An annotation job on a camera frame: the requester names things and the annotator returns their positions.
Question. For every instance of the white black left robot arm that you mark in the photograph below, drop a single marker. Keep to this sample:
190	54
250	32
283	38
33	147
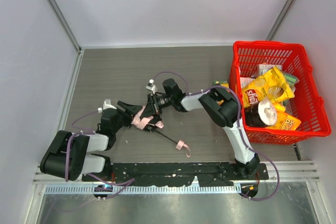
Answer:
73	154

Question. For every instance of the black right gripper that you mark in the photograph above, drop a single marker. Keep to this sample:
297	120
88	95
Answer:
152	107

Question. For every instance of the white wrapped packet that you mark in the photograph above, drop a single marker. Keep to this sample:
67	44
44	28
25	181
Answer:
263	68

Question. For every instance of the yellow chips bag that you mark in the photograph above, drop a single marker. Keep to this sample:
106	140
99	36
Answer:
271	86

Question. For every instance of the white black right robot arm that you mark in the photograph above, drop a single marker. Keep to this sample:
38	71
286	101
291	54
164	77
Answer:
220	103

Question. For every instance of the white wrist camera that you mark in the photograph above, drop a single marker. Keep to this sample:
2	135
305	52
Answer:
106	105
151	86

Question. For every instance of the red plastic basket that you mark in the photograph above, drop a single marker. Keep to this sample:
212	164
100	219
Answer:
307	105

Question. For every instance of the pink folding umbrella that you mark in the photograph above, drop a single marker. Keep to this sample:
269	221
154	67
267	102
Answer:
153	124

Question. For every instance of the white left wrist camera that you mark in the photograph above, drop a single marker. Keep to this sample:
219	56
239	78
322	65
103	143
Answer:
106	105

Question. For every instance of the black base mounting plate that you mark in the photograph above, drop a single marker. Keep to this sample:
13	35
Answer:
208	174

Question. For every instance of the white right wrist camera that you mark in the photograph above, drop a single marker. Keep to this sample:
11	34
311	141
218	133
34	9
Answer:
151	86

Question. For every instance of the green snack packet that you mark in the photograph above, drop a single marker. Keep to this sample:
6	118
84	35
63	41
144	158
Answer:
290	79

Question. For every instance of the orange snack bag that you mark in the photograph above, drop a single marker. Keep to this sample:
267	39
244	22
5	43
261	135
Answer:
285	122

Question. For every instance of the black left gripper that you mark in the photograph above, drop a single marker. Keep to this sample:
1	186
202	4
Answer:
122	116

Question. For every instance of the orange green carton box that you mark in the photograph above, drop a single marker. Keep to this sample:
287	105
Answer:
221	83

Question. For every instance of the white slotted cable duct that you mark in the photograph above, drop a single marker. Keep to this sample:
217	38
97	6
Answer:
137	190

